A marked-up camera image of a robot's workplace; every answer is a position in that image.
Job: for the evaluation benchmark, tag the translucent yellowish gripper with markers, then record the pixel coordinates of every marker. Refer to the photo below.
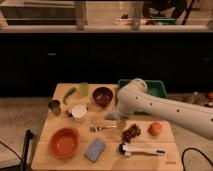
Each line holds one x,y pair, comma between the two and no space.
120,124

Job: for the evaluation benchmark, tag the silver metal fork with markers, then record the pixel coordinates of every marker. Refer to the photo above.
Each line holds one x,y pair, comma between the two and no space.
100,128

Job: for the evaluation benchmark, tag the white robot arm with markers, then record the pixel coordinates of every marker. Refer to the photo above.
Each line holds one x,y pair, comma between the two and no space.
195,118

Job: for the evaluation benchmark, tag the dark maroon bowl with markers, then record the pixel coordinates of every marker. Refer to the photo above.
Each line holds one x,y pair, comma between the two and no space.
102,96

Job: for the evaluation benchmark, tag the orange red bowl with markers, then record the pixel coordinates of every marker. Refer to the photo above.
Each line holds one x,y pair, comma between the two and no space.
64,143

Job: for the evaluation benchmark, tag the grey blue folded cloth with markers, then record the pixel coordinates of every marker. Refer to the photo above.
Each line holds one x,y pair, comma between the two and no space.
114,114

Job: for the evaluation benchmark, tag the bunch of dark grapes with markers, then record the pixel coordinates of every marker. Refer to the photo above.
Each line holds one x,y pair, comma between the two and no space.
132,132

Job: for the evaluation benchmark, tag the white black dish brush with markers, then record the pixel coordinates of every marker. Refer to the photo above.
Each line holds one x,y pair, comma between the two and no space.
128,150

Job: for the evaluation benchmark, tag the orange peach fruit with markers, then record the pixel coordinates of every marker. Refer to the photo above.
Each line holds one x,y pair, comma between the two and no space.
155,129

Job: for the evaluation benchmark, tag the blue sponge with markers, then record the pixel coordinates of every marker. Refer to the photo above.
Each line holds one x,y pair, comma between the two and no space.
94,150

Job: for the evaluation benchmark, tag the green plastic tray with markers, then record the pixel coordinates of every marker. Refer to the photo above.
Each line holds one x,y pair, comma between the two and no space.
156,88

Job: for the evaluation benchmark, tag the light green cup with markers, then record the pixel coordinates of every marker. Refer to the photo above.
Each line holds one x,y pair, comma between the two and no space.
84,89

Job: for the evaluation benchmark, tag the metal cup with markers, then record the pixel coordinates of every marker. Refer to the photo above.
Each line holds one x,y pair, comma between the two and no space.
54,106

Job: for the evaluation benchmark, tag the black chair frame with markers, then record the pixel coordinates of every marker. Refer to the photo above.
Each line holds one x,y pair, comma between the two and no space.
28,137

